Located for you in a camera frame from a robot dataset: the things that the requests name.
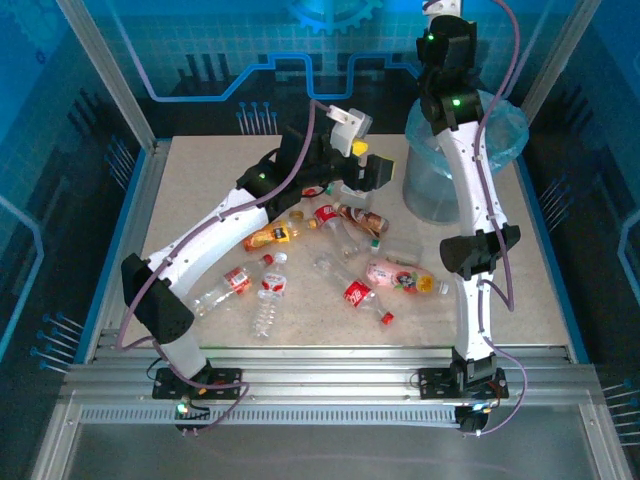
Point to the square bottle with crane label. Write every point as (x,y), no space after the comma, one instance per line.
(357,200)

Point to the brown coffee drink bottle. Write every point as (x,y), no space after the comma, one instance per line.
(365,220)

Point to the clear bottle with gold cap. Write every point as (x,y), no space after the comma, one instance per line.
(297,215)

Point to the small red-label cola bottle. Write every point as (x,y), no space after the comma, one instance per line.
(326,216)

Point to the orange juice plastic bottle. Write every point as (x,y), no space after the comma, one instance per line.
(270,236)

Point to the clear square green-band bottle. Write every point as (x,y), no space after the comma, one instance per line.
(400,250)

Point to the pink peach drink bottle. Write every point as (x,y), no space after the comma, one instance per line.
(395,277)

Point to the large red-label cola bottle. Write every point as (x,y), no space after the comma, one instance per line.
(356,292)

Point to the ribbed water bottle white cap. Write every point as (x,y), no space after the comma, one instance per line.
(272,285)

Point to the clear water bottle red cap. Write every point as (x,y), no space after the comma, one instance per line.
(237,280)

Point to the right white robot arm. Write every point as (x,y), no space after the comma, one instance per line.
(470,190)

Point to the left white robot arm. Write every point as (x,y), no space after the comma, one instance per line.
(200,250)

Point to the clear blue plastic bin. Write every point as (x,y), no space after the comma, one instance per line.
(505,130)

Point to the aluminium frame post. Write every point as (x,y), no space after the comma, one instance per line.
(560,55)
(107,70)

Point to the aluminium front rail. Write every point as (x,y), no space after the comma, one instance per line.
(325,380)

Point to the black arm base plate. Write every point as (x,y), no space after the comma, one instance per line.
(435,382)
(225,376)

